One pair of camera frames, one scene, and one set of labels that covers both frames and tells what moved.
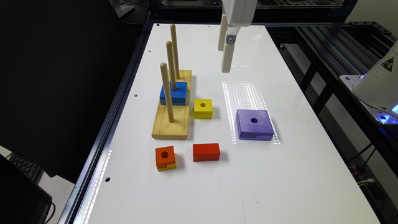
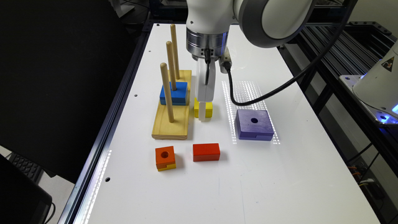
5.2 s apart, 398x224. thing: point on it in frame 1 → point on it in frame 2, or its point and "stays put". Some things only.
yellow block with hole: [203, 109] stays put
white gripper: [239, 14] → [205, 93]
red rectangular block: [206, 152] stays put
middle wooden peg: [170, 50] stays put
